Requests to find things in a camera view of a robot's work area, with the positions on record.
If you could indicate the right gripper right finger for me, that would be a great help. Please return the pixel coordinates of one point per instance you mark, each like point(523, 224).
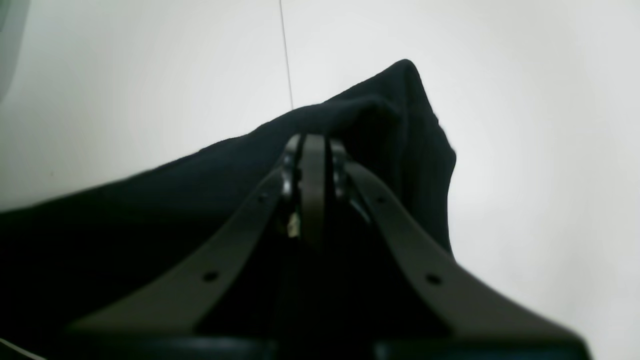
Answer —
point(482, 324)

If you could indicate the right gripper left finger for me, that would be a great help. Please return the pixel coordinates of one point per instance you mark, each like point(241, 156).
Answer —
point(158, 322)

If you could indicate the black T-shirt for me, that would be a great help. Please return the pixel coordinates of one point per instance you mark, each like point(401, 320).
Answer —
point(66, 257)

